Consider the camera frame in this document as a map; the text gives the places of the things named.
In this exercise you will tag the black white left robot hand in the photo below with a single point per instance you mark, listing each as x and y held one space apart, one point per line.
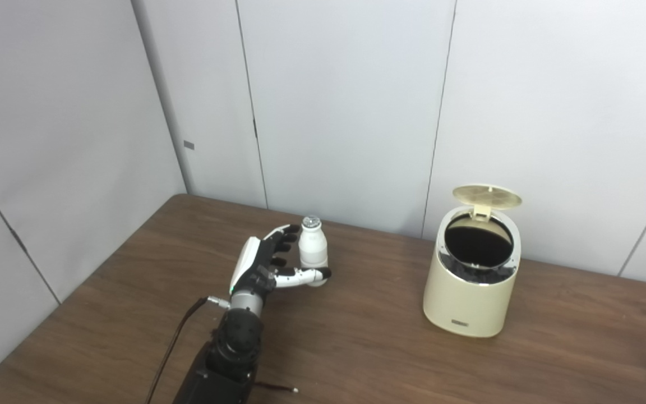
255 264

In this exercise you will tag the small white plastic bottle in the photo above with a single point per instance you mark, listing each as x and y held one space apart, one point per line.
313 249

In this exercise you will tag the cream-colored bin body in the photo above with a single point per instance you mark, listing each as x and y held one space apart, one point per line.
469 297

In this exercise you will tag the round cream bin lid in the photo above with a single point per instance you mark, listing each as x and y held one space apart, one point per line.
487 195

